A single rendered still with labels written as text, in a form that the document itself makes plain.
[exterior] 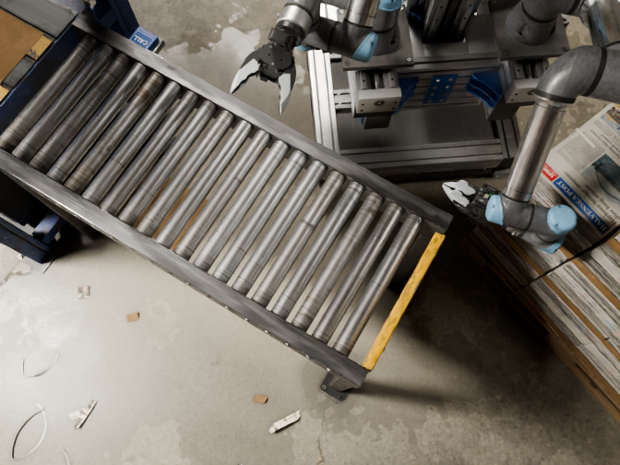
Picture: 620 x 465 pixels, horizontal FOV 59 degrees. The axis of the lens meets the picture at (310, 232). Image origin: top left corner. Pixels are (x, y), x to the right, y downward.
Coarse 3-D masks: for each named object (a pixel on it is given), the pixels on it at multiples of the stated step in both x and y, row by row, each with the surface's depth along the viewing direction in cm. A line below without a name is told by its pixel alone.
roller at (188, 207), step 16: (240, 128) 166; (224, 144) 164; (240, 144) 166; (224, 160) 163; (208, 176) 161; (192, 192) 160; (208, 192) 162; (192, 208) 159; (176, 224) 157; (160, 240) 155
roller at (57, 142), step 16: (112, 64) 172; (128, 64) 174; (112, 80) 171; (96, 96) 169; (80, 112) 167; (64, 128) 165; (48, 144) 164; (64, 144) 166; (32, 160) 162; (48, 160) 163
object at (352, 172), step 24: (72, 24) 176; (96, 24) 176; (120, 48) 174; (144, 48) 174; (168, 72) 171; (216, 96) 169; (264, 120) 167; (288, 144) 165; (312, 144) 164; (336, 168) 162; (360, 168) 162; (384, 192) 160; (408, 192) 160; (432, 216) 158
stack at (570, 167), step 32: (608, 128) 164; (576, 160) 161; (608, 160) 161; (544, 192) 163; (576, 192) 158; (608, 192) 158; (480, 224) 212; (576, 224) 160; (608, 224) 155; (480, 256) 228; (512, 256) 206; (544, 256) 185; (608, 256) 159; (512, 288) 222; (544, 288) 199; (576, 288) 181; (608, 288) 168; (544, 320) 218; (576, 320) 195; (608, 320) 177; (608, 352) 191
